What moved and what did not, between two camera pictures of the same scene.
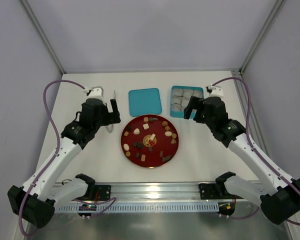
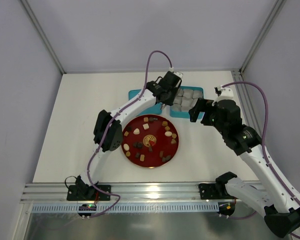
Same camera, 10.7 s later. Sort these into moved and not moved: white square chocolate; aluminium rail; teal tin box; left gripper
Moved: left gripper
Not moved: teal tin box; white square chocolate; aluminium rail
